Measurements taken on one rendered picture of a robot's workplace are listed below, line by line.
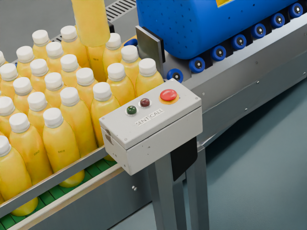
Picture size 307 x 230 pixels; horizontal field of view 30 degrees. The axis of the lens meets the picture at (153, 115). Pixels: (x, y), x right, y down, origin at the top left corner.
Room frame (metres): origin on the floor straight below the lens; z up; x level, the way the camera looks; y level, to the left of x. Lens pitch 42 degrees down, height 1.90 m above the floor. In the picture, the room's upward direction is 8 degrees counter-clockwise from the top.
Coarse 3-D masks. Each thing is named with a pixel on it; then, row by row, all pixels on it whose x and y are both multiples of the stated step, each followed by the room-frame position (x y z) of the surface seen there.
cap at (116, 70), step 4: (112, 64) 1.07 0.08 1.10; (116, 64) 1.07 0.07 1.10; (120, 64) 1.07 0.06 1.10; (108, 68) 1.06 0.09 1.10; (112, 68) 1.06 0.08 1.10; (116, 68) 1.05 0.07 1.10; (120, 68) 1.05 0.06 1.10; (108, 72) 1.05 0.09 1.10; (112, 72) 1.04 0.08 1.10; (116, 72) 1.04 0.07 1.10; (120, 72) 1.04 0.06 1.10; (124, 72) 1.05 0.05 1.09; (112, 76) 1.04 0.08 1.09; (116, 76) 1.04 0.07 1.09; (120, 76) 1.04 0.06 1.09
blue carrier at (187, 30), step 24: (144, 0) 1.37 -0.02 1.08; (168, 0) 1.27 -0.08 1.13; (192, 0) 1.19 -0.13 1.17; (240, 0) 1.24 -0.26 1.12; (264, 0) 1.28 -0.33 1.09; (288, 0) 1.35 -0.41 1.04; (168, 24) 1.28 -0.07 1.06; (192, 24) 1.19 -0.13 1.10; (216, 24) 1.20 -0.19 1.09; (240, 24) 1.25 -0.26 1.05; (168, 48) 1.29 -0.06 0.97; (192, 48) 1.20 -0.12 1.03
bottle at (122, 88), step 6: (108, 78) 1.06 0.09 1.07; (120, 78) 1.04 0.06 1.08; (126, 78) 1.05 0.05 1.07; (114, 84) 1.04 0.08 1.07; (120, 84) 1.03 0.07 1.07; (126, 84) 1.04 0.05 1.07; (132, 84) 1.06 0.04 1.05; (114, 90) 1.03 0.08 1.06; (120, 90) 1.03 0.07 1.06; (126, 90) 1.03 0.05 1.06; (132, 90) 1.04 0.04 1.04; (120, 96) 1.02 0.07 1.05; (126, 96) 1.03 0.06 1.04; (132, 96) 1.04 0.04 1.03; (120, 102) 1.02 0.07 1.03; (126, 102) 1.02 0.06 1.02
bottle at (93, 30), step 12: (72, 0) 1.10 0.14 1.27; (84, 0) 1.08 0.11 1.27; (96, 0) 1.09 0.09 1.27; (84, 12) 1.08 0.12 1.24; (96, 12) 1.09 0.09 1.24; (84, 24) 1.09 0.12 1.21; (96, 24) 1.08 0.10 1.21; (108, 24) 1.12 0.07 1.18; (84, 36) 1.09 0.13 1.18; (96, 36) 1.08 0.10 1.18; (108, 36) 1.10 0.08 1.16
